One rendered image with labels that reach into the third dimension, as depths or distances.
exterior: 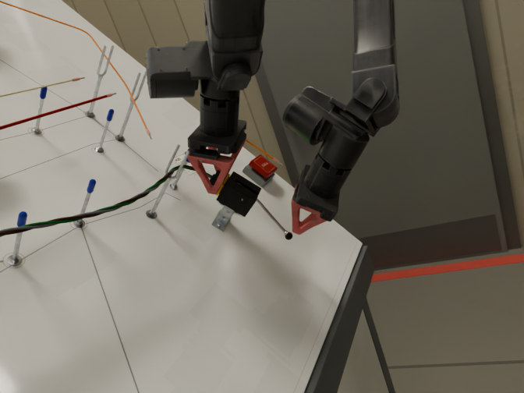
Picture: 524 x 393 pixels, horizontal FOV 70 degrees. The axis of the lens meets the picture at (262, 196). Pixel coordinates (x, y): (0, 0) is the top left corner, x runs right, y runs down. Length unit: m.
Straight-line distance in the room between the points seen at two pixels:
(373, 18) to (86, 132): 0.50
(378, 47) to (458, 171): 1.73
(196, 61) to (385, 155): 1.77
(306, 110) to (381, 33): 0.14
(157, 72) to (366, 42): 0.29
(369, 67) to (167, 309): 0.42
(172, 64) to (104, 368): 0.36
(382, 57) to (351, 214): 1.81
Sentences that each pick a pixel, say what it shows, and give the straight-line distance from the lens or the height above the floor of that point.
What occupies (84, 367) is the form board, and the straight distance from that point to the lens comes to 0.47.
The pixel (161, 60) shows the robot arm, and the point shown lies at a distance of 0.50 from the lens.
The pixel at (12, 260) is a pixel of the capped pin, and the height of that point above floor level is 1.18.
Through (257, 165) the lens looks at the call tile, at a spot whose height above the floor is 1.12.
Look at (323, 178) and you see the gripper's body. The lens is 0.55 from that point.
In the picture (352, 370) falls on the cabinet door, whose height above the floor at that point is 0.69.
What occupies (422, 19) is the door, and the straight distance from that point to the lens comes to 2.12.
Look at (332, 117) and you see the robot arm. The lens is 0.55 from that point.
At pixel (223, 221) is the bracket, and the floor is 1.08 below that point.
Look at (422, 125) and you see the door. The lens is 2.16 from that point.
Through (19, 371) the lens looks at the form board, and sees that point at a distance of 0.47.
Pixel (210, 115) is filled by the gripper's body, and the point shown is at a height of 1.25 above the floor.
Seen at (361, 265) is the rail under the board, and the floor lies 0.86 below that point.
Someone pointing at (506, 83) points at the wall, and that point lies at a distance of 2.25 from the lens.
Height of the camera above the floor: 1.26
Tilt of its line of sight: 15 degrees down
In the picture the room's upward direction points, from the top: 20 degrees counter-clockwise
